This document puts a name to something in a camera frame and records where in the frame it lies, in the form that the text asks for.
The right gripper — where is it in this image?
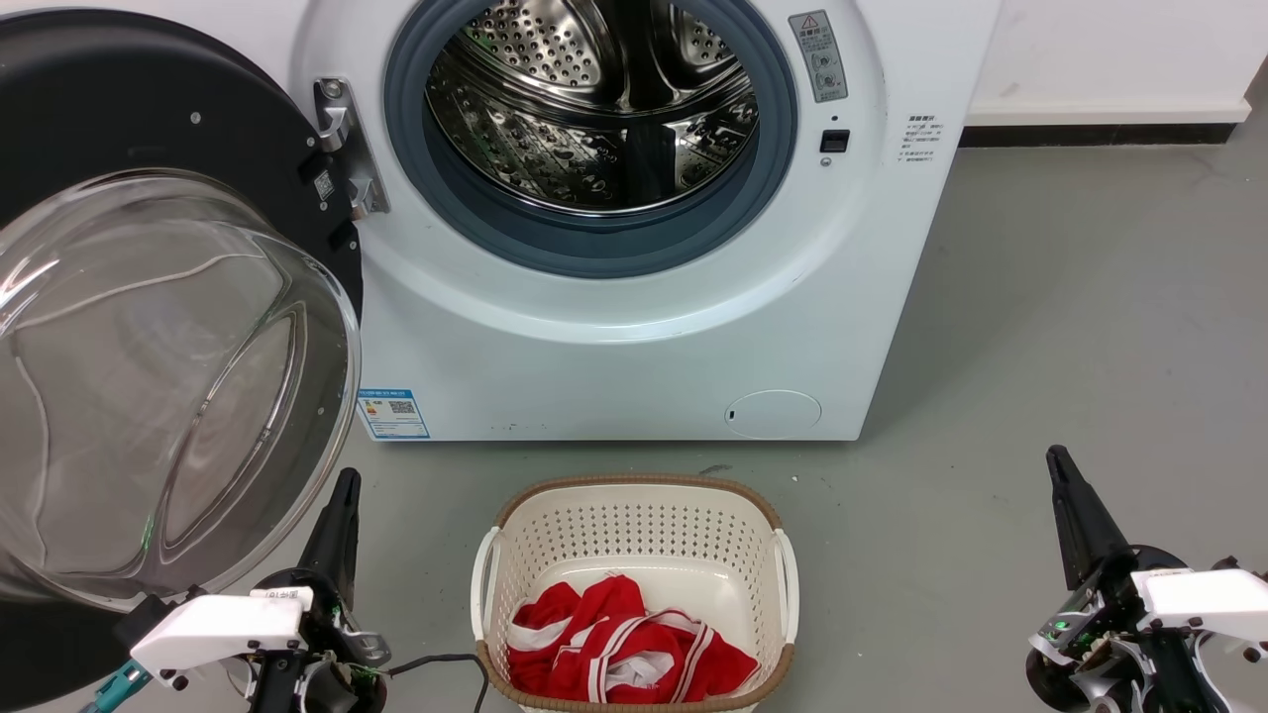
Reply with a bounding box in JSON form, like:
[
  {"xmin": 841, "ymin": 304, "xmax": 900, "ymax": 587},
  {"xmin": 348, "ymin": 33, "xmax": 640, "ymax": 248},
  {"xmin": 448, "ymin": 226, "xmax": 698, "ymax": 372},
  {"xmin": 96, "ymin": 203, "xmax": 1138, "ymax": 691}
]
[{"xmin": 1025, "ymin": 445, "xmax": 1231, "ymax": 713}]

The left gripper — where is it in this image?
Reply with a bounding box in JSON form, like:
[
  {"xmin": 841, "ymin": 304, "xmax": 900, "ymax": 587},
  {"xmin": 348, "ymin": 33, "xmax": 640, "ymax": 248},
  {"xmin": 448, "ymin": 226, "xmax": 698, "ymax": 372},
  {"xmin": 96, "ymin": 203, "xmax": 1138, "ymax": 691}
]
[{"xmin": 248, "ymin": 468, "xmax": 390, "ymax": 713}]

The black round glass washer door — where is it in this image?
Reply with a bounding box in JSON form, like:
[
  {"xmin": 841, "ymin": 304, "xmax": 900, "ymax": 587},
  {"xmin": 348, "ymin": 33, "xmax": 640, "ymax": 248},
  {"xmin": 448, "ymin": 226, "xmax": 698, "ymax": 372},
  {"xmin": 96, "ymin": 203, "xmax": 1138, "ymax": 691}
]
[{"xmin": 0, "ymin": 9, "xmax": 367, "ymax": 713}]

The white front-load washing machine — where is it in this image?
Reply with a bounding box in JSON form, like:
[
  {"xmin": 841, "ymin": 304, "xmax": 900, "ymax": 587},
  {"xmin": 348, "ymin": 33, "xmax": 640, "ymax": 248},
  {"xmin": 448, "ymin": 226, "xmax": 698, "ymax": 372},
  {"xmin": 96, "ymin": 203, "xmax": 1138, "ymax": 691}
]
[{"xmin": 168, "ymin": 0, "xmax": 1004, "ymax": 443}]

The metal door hinge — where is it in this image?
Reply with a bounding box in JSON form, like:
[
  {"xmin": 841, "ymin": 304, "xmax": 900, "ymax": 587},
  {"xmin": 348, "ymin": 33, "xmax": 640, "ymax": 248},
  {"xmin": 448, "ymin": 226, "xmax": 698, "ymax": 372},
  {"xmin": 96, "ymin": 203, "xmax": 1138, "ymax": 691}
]
[{"xmin": 312, "ymin": 76, "xmax": 391, "ymax": 222}]

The blue energy label sticker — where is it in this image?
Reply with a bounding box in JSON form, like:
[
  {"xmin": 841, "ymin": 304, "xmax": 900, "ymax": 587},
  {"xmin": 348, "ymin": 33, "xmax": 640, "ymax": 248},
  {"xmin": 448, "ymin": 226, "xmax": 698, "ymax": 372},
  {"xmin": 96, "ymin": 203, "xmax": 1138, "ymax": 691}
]
[{"xmin": 356, "ymin": 388, "xmax": 433, "ymax": 441}]

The cream perforated laundry basket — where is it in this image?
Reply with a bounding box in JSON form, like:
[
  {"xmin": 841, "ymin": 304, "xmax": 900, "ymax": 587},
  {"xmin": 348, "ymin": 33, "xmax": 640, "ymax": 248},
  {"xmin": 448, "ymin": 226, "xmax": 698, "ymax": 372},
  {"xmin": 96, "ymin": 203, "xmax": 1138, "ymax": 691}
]
[{"xmin": 472, "ymin": 473, "xmax": 801, "ymax": 713}]

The red and white garment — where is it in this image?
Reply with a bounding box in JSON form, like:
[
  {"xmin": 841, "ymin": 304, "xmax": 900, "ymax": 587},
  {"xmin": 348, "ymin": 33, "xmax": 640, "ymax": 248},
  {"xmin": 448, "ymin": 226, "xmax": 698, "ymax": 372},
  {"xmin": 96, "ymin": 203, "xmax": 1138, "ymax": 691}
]
[{"xmin": 506, "ymin": 574, "xmax": 764, "ymax": 705}]

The round white filter cover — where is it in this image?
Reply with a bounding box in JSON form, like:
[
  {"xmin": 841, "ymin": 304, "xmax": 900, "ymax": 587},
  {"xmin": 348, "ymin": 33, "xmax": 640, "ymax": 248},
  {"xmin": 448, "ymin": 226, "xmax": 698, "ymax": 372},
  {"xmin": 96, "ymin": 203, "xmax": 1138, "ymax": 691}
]
[{"xmin": 724, "ymin": 389, "xmax": 823, "ymax": 441}]

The black baseboard strip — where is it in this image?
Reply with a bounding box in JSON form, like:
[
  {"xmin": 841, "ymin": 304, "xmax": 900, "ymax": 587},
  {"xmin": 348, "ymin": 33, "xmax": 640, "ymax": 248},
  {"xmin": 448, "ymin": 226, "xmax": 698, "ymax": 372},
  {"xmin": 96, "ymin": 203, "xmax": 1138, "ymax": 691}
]
[{"xmin": 959, "ymin": 122, "xmax": 1241, "ymax": 150}]

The small printed text sticker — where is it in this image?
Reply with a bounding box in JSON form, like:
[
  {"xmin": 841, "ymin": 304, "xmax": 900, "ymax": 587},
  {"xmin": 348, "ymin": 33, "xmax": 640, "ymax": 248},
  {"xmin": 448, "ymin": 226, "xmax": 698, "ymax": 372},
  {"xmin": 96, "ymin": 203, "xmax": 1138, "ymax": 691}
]
[{"xmin": 898, "ymin": 113, "xmax": 947, "ymax": 165}]

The grey warning sticker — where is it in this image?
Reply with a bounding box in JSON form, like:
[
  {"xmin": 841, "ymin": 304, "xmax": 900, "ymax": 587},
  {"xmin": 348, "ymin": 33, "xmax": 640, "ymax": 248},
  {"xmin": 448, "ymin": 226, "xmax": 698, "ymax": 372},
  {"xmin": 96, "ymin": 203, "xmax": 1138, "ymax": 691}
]
[{"xmin": 788, "ymin": 10, "xmax": 850, "ymax": 105}]

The teal cable connector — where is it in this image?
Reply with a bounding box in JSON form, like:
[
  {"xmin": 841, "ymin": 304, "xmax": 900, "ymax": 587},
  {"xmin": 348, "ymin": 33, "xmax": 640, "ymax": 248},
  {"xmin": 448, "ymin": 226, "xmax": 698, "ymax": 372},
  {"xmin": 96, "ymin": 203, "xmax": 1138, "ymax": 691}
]
[{"xmin": 79, "ymin": 662, "xmax": 156, "ymax": 713}]

